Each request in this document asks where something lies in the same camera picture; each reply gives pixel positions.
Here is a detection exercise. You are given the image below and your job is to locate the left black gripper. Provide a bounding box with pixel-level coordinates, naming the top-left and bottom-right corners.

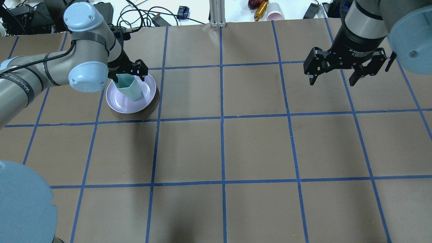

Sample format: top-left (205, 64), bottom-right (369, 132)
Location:
top-left (108, 58), bottom-right (148, 83)

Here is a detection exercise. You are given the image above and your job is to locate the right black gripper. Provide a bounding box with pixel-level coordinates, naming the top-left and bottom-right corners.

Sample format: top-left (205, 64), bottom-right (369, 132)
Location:
top-left (303, 47), bottom-right (387, 87)

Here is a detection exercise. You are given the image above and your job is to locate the mint green faceted cup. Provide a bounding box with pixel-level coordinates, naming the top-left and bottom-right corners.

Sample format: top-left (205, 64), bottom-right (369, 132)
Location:
top-left (114, 74), bottom-right (142, 101)

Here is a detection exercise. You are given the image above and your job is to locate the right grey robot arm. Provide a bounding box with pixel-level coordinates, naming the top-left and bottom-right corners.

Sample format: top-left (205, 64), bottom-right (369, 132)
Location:
top-left (303, 0), bottom-right (432, 86)

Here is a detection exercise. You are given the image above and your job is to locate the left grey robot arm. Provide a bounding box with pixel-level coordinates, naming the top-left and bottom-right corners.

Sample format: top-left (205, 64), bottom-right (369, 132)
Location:
top-left (0, 2), bottom-right (148, 128)

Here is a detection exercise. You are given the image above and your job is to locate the lilac round plate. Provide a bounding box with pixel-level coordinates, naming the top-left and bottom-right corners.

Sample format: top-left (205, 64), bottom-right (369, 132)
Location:
top-left (105, 74), bottom-right (157, 114)

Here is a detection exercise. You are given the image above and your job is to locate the pink paper cup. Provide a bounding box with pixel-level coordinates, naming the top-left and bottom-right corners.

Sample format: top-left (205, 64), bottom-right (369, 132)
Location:
top-left (266, 2), bottom-right (285, 21)

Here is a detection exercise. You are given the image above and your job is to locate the black power adapter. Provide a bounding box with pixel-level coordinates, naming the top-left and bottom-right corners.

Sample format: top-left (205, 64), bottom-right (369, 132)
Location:
top-left (151, 15), bottom-right (171, 27)

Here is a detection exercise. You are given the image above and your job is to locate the small blue adapter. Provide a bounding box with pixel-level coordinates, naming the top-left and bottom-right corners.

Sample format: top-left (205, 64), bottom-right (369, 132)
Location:
top-left (176, 6), bottom-right (190, 20)

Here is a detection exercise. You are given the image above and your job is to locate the gold cylindrical object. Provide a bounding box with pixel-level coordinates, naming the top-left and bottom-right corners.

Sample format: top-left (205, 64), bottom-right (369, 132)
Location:
top-left (253, 0), bottom-right (269, 21)

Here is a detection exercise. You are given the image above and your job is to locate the red brown round object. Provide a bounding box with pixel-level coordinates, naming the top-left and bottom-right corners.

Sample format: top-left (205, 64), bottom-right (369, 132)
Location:
top-left (247, 0), bottom-right (264, 10)

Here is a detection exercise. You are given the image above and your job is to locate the aluminium frame post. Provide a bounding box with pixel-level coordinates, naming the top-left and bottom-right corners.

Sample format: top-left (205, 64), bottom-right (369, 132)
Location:
top-left (209, 0), bottom-right (226, 28)

